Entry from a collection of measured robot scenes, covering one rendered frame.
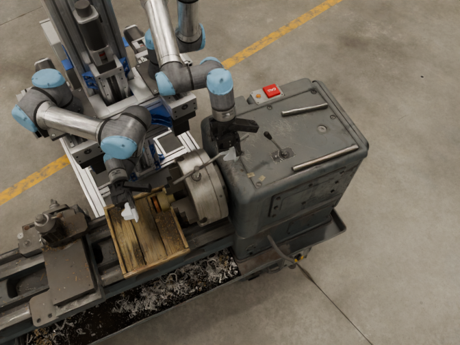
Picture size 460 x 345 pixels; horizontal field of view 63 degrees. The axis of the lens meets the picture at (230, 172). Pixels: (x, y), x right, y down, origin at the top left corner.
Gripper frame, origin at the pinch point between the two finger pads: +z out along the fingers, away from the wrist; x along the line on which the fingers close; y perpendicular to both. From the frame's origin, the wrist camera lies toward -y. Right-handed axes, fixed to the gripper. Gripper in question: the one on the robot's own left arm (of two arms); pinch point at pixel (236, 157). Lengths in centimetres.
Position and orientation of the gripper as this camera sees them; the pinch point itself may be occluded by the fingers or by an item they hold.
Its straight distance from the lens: 136.5
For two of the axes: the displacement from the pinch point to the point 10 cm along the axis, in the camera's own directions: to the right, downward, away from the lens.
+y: -9.2, 3.5, -2.0
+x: 3.9, 6.3, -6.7
